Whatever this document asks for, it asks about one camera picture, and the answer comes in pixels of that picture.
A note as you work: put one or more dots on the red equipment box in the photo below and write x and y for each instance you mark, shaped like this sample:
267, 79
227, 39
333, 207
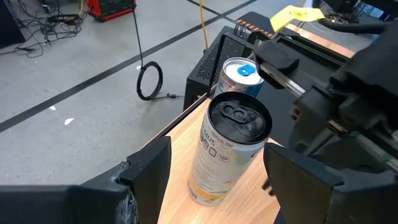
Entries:
109, 7

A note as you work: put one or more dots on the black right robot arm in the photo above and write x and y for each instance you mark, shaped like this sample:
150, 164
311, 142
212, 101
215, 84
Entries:
357, 27

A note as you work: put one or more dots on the black mesh computer tower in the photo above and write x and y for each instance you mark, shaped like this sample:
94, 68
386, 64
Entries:
231, 46

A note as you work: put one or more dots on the yellow tape piece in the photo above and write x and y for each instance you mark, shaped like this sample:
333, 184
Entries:
292, 15

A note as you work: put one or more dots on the blue silver Red Bull can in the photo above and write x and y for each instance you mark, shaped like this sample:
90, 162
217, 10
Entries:
239, 77

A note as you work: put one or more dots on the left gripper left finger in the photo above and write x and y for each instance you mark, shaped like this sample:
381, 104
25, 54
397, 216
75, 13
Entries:
146, 186

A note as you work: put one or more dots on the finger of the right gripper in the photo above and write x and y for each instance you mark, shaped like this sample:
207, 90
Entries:
275, 56

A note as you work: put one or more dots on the wooden shelf board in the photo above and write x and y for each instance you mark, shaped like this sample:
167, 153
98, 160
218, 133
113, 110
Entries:
180, 149

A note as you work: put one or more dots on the black equipment case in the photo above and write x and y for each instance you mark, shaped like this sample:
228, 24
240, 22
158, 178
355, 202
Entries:
9, 25

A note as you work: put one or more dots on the Celsius Tropical Vibe can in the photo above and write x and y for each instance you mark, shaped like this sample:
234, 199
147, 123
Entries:
224, 155

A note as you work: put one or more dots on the black orange striped floor mat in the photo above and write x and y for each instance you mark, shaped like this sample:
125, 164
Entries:
258, 21

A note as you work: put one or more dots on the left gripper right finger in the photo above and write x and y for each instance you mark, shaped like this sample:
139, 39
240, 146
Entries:
298, 193

